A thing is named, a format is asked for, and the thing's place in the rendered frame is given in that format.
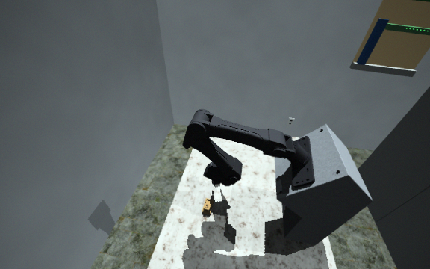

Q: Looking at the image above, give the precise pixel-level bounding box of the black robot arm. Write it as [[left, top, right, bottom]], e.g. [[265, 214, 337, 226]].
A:
[[183, 109, 315, 188]]

